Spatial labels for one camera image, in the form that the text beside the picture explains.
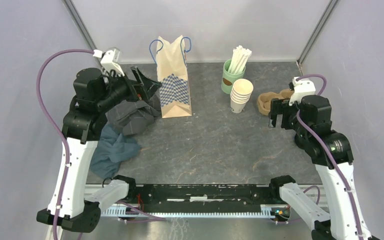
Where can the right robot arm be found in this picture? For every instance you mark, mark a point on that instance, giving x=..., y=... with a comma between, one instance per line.
x=332, y=156

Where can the brown paper bag blue handles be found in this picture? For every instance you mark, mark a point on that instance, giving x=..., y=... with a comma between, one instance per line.
x=172, y=73

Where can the stack of paper cups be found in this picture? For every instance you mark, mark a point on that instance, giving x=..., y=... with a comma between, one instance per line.
x=240, y=94

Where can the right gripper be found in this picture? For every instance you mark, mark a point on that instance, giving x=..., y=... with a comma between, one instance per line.
x=279, y=106

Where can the green straw holder cup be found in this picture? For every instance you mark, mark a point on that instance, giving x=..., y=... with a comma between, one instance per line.
x=228, y=79

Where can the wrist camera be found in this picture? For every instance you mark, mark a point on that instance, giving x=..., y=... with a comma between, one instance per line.
x=109, y=61
x=301, y=88

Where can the blue cloth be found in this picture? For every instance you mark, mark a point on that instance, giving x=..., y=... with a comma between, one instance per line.
x=112, y=149

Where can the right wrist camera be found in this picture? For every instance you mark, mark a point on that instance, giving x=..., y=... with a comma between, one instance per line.
x=301, y=88

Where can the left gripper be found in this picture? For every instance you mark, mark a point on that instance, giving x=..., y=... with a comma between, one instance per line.
x=138, y=92

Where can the white wrapped straws bundle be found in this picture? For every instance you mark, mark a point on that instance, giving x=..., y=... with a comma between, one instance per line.
x=239, y=59

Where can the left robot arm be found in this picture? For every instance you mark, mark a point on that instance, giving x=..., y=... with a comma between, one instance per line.
x=95, y=94

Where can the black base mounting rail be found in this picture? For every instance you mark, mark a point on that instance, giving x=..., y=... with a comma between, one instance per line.
x=203, y=198

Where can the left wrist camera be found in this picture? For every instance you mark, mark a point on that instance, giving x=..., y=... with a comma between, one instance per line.
x=109, y=61

